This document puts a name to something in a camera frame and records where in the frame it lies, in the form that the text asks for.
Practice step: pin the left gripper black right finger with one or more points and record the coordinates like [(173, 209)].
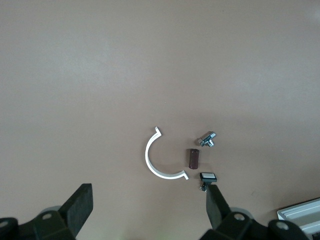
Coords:
[(215, 212)]

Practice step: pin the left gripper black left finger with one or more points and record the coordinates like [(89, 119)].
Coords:
[(77, 210)]

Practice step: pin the white plastic drawer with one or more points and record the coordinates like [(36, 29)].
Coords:
[(315, 228), (312, 216)]

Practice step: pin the white drawer cabinet housing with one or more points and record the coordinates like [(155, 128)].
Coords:
[(300, 207)]

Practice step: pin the dark brown ribbed cylinder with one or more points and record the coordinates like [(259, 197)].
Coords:
[(193, 158)]

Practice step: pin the silver metal tee fitting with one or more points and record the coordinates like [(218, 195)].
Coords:
[(207, 138)]

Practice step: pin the white semicircular pipe clamp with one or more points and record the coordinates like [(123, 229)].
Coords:
[(147, 155)]

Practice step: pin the brown table cover sheet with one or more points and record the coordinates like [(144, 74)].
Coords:
[(150, 62)]

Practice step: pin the black white rectangular push switch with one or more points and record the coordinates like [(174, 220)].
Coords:
[(208, 176)]

